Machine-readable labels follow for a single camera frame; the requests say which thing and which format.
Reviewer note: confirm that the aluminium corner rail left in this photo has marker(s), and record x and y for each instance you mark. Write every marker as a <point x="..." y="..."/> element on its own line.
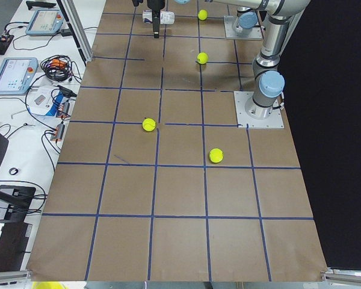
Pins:
<point x="15" y="276"/>

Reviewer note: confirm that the brown paper table cover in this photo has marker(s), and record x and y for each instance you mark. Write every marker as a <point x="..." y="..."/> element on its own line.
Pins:
<point x="131" y="205"/>

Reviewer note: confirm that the clear tennis ball can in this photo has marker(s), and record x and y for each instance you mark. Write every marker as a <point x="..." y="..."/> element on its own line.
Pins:
<point x="166" y="17"/>

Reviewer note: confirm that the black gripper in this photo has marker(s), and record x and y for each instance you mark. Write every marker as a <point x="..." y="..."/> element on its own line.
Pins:
<point x="154" y="5"/>

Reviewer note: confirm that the orange grey connector block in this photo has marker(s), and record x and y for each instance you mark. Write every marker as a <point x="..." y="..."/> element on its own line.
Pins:
<point x="58" y="133"/>

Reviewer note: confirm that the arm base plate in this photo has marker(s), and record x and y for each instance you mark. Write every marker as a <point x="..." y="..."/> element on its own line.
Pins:
<point x="245" y="27"/>
<point x="249" y="115"/>

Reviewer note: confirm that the tennis ball near front edge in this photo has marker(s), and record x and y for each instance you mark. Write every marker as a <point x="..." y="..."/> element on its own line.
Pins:
<point x="149" y="124"/>

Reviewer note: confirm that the near teach pendant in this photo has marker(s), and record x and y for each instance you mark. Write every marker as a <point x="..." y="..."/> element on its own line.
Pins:
<point x="16" y="75"/>

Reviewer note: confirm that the teach pendant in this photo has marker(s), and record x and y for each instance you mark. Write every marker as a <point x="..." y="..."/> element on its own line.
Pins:
<point x="45" y="22"/>
<point x="16" y="75"/>

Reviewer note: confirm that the aluminium corner rail right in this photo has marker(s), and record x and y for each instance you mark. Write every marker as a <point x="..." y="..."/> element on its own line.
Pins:
<point x="345" y="277"/>

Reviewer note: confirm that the tennis ball by base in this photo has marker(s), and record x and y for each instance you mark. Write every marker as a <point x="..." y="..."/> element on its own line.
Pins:
<point x="216" y="155"/>
<point x="202" y="14"/>

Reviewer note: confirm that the aluminium frame post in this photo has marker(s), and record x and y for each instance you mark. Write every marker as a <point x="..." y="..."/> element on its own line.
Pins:
<point x="73" y="21"/>

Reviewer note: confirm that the white blue box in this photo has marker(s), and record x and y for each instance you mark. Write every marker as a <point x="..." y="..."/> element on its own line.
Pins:
<point x="44" y="101"/>

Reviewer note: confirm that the black power adapter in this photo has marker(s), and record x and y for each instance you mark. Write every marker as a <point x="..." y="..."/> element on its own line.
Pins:
<point x="65" y="32"/>

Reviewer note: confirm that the aluminium corner rail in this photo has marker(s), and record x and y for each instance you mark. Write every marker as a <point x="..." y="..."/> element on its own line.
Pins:
<point x="15" y="276"/>
<point x="345" y="277"/>

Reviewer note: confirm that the centre tennis ball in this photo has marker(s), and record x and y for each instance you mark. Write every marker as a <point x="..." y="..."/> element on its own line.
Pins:
<point x="202" y="58"/>

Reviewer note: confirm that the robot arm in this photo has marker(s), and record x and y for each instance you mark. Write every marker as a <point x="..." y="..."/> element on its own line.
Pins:
<point x="239" y="12"/>
<point x="269" y="84"/>

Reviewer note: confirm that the far teach pendant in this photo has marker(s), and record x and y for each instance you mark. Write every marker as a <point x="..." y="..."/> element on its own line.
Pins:
<point x="45" y="22"/>

